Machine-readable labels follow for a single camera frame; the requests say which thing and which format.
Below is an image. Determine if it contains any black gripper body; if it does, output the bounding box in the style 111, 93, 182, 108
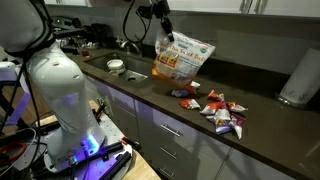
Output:
151, 0, 172, 20

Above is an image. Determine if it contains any large orange snack packet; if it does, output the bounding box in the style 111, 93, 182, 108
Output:
151, 30, 217, 88

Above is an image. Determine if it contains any purple white small snack packet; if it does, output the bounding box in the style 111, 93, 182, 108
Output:
229, 113, 246, 140
171, 88, 190, 98

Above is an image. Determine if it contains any chrome faucet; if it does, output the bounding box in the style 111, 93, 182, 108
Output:
119, 35, 144, 56

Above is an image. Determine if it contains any steel kitchen sink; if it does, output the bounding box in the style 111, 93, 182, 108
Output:
83, 52, 164, 83

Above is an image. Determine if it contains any white bowl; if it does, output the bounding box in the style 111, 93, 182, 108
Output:
106, 58, 125, 71

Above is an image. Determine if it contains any dark coffee maker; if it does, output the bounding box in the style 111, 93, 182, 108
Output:
89, 22, 116, 48

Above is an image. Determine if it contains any grey under-sink cabinet door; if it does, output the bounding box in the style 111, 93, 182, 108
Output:
84, 76, 136, 141

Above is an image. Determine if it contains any white upper cabinet long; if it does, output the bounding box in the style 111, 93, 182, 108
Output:
166, 0, 320, 18

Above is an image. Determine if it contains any perforated metal robot table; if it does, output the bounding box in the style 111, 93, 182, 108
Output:
43, 113, 134, 180

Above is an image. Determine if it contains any grey drawer front stack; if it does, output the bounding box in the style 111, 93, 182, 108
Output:
134, 99, 232, 180

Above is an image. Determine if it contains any wooden board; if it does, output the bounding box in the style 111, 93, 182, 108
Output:
88, 99, 162, 180

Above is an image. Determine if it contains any white paper towel roll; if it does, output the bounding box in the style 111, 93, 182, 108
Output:
276, 47, 320, 108

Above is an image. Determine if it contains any black bar clamp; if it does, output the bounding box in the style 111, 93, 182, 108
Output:
98, 141, 133, 180

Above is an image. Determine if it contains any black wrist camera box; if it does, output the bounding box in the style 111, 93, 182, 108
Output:
135, 4, 155, 20

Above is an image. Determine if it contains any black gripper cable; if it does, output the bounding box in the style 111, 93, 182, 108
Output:
122, 0, 154, 44

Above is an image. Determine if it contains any large steel drawer handle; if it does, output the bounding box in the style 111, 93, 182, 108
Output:
160, 124, 184, 138

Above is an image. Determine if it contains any orange handled clamp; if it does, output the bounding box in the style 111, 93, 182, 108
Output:
120, 135, 143, 151

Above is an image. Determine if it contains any medium steel drawer handle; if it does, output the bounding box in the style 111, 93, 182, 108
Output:
159, 147, 178, 160

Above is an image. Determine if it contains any small steel drawer handle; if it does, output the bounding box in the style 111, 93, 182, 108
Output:
159, 167, 174, 180

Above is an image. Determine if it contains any purple metal frame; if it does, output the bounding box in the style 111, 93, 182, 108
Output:
0, 63, 32, 128

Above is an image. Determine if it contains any orange cable loop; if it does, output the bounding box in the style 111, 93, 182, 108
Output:
0, 141, 28, 165

